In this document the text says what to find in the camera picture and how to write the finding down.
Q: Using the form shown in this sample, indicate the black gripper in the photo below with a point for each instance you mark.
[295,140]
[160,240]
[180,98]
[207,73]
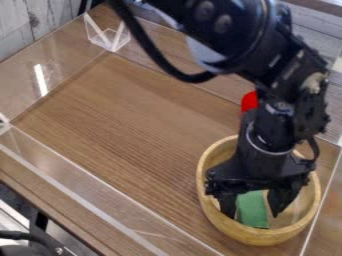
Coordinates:
[256,169]

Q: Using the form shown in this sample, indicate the green rectangular block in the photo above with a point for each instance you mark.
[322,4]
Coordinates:
[251,210]

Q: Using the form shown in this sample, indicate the brown wooden bowl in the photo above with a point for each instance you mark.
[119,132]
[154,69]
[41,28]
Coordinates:
[286,226]

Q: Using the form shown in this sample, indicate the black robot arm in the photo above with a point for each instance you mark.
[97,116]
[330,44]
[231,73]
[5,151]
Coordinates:
[243,37]

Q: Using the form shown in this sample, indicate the red knitted strawberry toy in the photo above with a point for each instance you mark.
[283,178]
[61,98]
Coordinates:
[248,102]

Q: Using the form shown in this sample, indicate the clear acrylic tray wall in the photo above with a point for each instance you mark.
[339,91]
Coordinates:
[117,225]

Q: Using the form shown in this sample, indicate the black table clamp mount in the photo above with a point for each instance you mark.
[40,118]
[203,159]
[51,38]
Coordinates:
[43,240]

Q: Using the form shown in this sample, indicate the clear acrylic corner bracket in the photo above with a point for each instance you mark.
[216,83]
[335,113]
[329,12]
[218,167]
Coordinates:
[109,39]

